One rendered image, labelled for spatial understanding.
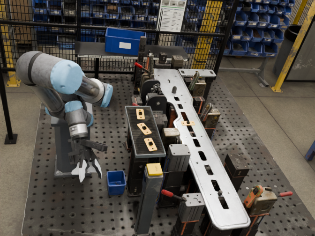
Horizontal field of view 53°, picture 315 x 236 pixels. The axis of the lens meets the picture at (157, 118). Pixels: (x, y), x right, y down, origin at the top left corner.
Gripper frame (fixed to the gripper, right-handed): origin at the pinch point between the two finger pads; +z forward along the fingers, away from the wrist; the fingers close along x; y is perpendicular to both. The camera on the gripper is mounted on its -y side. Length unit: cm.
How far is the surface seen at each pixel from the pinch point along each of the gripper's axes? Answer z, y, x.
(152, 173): 3.1, -23.4, -8.4
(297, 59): -101, -132, -341
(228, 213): 29, -45, -31
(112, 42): -100, 15, -87
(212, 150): -1, -41, -58
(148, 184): 7.2, -19.5, -10.7
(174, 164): 1.2, -25.8, -32.6
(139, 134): -16.4, -16.2, -22.0
